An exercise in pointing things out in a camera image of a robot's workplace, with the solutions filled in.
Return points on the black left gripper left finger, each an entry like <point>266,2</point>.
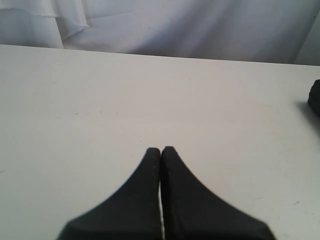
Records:
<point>131,213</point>

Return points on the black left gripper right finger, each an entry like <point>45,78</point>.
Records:
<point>192,212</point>

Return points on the black plastic tool case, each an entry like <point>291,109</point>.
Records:
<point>314,98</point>

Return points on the white backdrop curtain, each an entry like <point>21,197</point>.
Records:
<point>273,31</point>

